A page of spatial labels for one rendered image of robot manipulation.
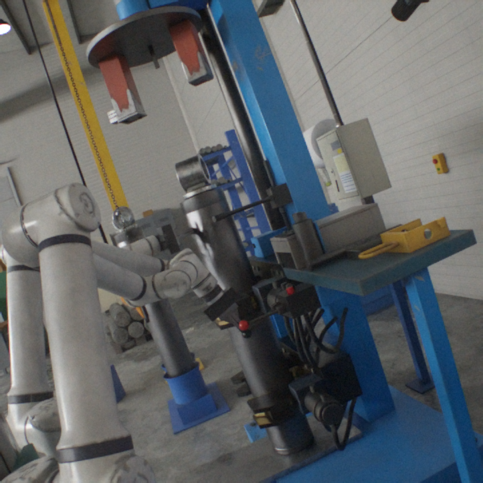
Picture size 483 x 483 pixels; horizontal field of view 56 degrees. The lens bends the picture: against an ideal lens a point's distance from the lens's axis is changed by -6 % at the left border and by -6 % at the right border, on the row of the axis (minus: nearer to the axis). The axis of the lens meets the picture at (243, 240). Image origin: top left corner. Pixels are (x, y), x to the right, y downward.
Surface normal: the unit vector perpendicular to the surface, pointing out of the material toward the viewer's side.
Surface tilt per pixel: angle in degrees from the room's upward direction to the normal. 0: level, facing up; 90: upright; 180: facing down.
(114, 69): 90
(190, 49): 90
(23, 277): 79
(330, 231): 90
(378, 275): 90
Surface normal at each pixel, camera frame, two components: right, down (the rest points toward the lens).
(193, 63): -0.21, 0.14
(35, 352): 0.77, -0.25
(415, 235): 0.20, 0.00
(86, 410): 0.25, -0.36
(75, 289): 0.49, -0.38
